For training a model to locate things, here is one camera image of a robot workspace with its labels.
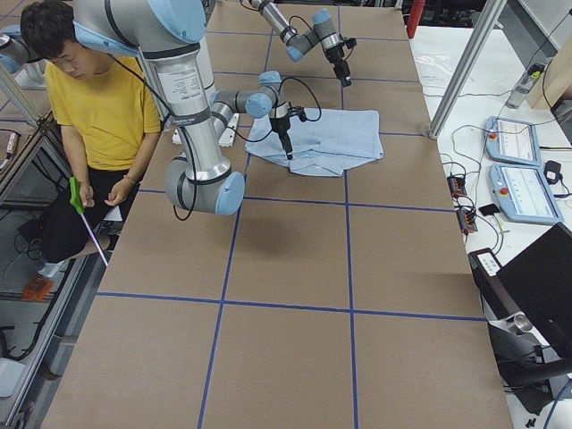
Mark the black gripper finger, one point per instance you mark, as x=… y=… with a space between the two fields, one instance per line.
x=345 y=80
x=286 y=145

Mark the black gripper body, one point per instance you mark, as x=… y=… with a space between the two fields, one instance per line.
x=281 y=128
x=336 y=55

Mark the light blue button shirt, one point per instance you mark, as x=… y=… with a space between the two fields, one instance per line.
x=329 y=143

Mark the far teach pendant tablet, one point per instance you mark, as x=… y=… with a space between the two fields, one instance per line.
x=512 y=141

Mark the teach pendant tablet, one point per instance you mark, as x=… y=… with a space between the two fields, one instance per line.
x=523 y=194
x=512 y=141

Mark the person in yellow shirt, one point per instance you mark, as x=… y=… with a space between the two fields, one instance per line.
x=109 y=124

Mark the clear water bottle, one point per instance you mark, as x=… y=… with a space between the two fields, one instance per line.
x=524 y=85

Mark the near teach pendant tablet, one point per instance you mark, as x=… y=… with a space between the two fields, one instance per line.
x=523 y=194

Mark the green handheld controller tool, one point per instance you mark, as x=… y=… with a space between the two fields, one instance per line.
x=75 y=199

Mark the black laptop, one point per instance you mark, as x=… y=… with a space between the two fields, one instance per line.
x=539 y=281

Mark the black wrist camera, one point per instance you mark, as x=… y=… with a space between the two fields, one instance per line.
x=349 y=43
x=299 y=112

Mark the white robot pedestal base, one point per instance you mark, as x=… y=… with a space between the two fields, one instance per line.
x=193 y=61

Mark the aluminium frame post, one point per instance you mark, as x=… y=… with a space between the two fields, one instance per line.
x=479 y=36

